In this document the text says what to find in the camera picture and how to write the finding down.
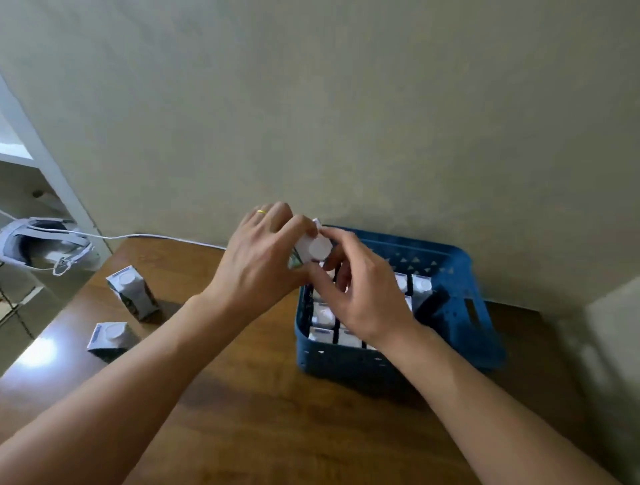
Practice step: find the person's left middle finger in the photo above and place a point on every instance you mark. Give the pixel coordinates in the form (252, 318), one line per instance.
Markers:
(281, 212)

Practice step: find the person's right forearm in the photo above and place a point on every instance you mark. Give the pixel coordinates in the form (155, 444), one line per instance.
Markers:
(480, 414)

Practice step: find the person's left hand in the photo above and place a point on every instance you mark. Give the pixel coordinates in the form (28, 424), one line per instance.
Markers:
(252, 270)

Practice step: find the blue perforated plastic basket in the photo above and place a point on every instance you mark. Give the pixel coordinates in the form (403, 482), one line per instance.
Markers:
(465, 325)

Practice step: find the person's left thumb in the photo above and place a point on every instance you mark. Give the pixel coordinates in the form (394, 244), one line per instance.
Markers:
(303, 276)

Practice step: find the white shelf unit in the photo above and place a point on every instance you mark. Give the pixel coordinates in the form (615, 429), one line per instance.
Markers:
(55, 185)

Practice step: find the person's right thumb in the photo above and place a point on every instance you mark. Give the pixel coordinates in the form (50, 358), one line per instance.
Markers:
(325, 287)

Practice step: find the white capped drink carton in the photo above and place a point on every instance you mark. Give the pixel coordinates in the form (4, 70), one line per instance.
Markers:
(111, 337)
(131, 290)
(316, 248)

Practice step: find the person's right hand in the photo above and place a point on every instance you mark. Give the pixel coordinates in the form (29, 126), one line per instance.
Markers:
(370, 300)

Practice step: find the person's left little finger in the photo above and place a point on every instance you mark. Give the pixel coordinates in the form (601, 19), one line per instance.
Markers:
(243, 222)

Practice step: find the cluster of drink cartons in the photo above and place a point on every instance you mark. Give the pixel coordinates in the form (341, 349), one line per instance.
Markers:
(322, 316)

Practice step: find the person's left forearm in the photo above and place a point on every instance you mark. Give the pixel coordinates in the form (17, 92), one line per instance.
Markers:
(115, 384)

